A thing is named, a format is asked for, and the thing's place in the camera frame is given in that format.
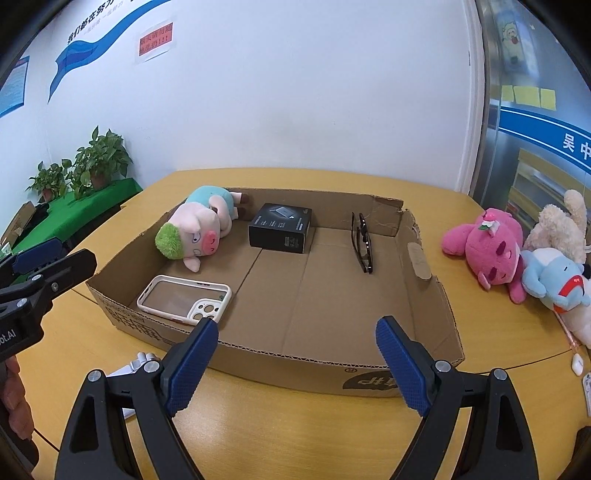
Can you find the large cardboard box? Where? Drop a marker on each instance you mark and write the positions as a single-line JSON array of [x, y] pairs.
[[300, 321]]

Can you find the black charger box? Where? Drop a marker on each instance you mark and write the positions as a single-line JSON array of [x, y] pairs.
[[281, 228]]

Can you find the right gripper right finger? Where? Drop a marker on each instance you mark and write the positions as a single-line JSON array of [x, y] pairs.
[[498, 443]]

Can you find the beige plush toy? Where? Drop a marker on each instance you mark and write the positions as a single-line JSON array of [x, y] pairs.
[[564, 231]]

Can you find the pink plush toy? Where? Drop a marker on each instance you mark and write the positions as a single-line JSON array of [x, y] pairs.
[[492, 248]]

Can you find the white folding phone stand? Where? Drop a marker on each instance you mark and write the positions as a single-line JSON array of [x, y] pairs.
[[129, 369]]

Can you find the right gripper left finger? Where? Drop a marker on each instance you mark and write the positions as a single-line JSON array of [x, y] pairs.
[[96, 444]]

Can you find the person's left hand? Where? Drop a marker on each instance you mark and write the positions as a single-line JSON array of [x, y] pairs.
[[13, 396]]

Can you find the green table cloth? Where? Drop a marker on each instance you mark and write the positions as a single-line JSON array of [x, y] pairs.
[[70, 220]]

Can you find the small white tag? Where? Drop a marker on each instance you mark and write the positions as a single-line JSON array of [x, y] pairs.
[[577, 365]]

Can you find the cartoon door sticker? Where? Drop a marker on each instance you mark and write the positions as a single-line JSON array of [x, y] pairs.
[[518, 51]]

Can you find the pig plush toy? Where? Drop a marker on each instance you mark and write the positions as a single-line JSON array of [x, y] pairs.
[[196, 227]]

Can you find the blue wall poster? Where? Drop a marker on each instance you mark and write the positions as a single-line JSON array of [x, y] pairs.
[[12, 94]]

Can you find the white phone case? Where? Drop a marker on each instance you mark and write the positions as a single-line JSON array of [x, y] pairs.
[[184, 300]]

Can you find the black eyeglasses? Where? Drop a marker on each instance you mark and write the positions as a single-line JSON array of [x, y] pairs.
[[362, 245]]

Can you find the small cardboard box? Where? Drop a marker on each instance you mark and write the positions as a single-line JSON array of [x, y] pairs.
[[16, 227]]

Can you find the blue white plush toy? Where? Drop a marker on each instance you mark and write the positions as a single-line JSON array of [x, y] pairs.
[[560, 284]]

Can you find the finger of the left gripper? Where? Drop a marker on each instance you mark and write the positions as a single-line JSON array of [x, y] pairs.
[[32, 259], [29, 301]]

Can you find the potted green plant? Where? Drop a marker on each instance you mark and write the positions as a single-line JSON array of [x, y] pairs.
[[96, 164]]

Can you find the red wall notice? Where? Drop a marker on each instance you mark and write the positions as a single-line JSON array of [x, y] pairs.
[[155, 41]]

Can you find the yellow sticky notes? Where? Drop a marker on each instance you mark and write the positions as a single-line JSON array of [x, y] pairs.
[[530, 96]]

